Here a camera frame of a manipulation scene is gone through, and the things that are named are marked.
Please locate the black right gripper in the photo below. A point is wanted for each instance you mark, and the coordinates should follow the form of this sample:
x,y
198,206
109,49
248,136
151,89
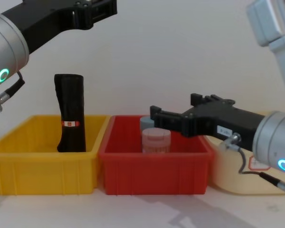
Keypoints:
x,y
216,121

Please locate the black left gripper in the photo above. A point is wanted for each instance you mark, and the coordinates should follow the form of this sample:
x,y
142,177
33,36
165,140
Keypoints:
x,y
45,20

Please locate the left robot arm silver joint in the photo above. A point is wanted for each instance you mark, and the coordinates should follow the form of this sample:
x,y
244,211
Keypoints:
x,y
7,47

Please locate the clear pink jar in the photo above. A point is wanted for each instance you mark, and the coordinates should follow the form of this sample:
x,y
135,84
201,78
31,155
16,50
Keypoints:
x,y
156,141

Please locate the grey capped jar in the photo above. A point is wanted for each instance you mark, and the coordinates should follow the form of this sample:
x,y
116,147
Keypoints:
x,y
146,123

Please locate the cream plastic container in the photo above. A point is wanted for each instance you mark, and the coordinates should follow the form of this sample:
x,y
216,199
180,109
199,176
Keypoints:
x,y
228,171

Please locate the red plastic bin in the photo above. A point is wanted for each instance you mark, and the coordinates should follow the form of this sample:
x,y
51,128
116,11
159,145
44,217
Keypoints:
x,y
154,174

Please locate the black bag roll red label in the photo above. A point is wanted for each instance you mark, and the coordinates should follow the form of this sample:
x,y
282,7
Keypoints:
x,y
71,102

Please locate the white table cloth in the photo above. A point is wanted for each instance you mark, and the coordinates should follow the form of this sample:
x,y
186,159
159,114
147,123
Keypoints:
x,y
109,211

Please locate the yellow plastic bin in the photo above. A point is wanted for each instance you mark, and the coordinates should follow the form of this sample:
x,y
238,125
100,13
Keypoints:
x,y
38,173

